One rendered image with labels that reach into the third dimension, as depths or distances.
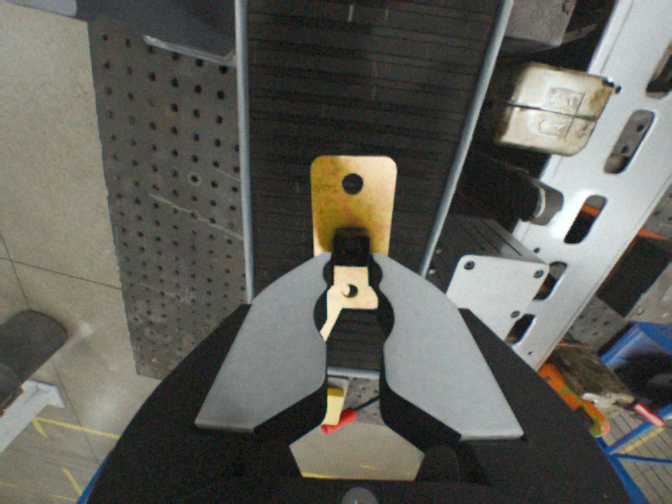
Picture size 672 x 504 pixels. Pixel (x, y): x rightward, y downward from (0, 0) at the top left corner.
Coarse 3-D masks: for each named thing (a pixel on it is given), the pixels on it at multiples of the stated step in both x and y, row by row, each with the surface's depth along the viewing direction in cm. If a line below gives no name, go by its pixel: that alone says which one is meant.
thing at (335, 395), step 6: (330, 390) 30; (336, 390) 30; (342, 390) 30; (330, 396) 29; (336, 396) 29; (342, 396) 29; (330, 402) 30; (336, 402) 30; (342, 402) 30; (330, 408) 30; (336, 408) 30; (330, 414) 31; (336, 414) 31; (324, 420) 32; (330, 420) 32; (336, 420) 31
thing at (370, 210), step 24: (312, 168) 12; (336, 168) 12; (360, 168) 12; (384, 168) 12; (312, 192) 12; (336, 192) 12; (360, 192) 12; (384, 192) 12; (336, 216) 13; (360, 216) 13; (384, 216) 13; (336, 240) 12; (360, 240) 12; (384, 240) 13; (336, 264) 13; (360, 264) 13; (336, 288) 15; (360, 288) 15
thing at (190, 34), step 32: (0, 0) 19; (32, 0) 18; (64, 0) 18; (96, 0) 22; (128, 0) 25; (160, 0) 27; (192, 0) 32; (224, 0) 39; (160, 32) 32; (192, 32) 36; (224, 32) 42; (224, 64) 51
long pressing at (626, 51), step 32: (608, 0) 24; (640, 0) 24; (608, 32) 25; (640, 32) 25; (608, 64) 26; (640, 64) 26; (640, 96) 27; (608, 128) 29; (544, 160) 32; (576, 160) 31; (640, 160) 31; (576, 192) 33; (608, 192) 33; (640, 192) 33; (512, 224) 36; (608, 224) 35; (640, 224) 35; (544, 256) 38; (576, 256) 37; (608, 256) 37; (576, 288) 40; (544, 320) 44; (544, 352) 47
